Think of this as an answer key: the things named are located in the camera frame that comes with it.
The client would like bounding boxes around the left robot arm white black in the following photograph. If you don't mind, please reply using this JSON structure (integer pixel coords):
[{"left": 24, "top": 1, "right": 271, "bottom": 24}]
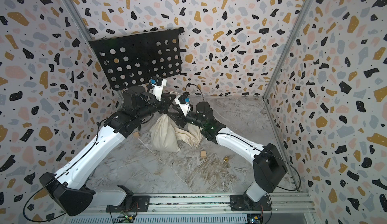
[{"left": 39, "top": 86, "right": 176, "bottom": 217}]

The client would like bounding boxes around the left green circuit board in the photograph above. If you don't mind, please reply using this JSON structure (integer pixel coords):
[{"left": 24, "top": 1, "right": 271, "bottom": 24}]
[{"left": 121, "top": 212, "right": 136, "bottom": 224}]

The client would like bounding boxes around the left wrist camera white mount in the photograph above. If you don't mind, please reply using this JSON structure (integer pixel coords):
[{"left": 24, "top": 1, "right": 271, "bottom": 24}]
[{"left": 150, "top": 76, "right": 167, "bottom": 102}]

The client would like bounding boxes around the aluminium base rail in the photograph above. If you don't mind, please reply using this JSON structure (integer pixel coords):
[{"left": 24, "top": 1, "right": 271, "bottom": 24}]
[{"left": 60, "top": 193, "right": 320, "bottom": 224}]

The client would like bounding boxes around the right green circuit board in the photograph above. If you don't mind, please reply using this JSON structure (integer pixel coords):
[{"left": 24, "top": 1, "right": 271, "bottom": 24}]
[{"left": 247, "top": 214, "right": 263, "bottom": 224}]

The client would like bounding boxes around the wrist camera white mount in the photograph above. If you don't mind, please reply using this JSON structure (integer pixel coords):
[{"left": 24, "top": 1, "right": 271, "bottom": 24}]
[
  {"left": 173, "top": 92, "right": 193, "bottom": 117},
  {"left": 150, "top": 76, "right": 167, "bottom": 102}
]

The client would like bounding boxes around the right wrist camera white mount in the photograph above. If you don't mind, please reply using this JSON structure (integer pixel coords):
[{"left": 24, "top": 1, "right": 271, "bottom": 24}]
[{"left": 173, "top": 92, "right": 193, "bottom": 117}]

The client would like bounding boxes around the black perforated music stand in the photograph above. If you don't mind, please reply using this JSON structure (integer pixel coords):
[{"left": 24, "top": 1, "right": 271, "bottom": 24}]
[{"left": 89, "top": 27, "right": 184, "bottom": 91}]

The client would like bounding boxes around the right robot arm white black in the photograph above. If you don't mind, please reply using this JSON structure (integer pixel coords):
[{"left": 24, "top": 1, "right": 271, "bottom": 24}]
[{"left": 168, "top": 102, "right": 287, "bottom": 210}]

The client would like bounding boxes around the green circuit board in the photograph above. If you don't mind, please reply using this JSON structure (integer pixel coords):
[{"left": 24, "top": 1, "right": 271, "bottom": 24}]
[
  {"left": 121, "top": 212, "right": 136, "bottom": 224},
  {"left": 247, "top": 214, "right": 263, "bottom": 224}
]

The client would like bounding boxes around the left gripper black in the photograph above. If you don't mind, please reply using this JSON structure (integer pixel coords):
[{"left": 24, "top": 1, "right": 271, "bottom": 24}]
[{"left": 136, "top": 93, "right": 177, "bottom": 123}]

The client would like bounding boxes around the cream soil bag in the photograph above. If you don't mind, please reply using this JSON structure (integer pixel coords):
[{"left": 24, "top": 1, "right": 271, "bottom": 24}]
[{"left": 150, "top": 114, "right": 203, "bottom": 153}]

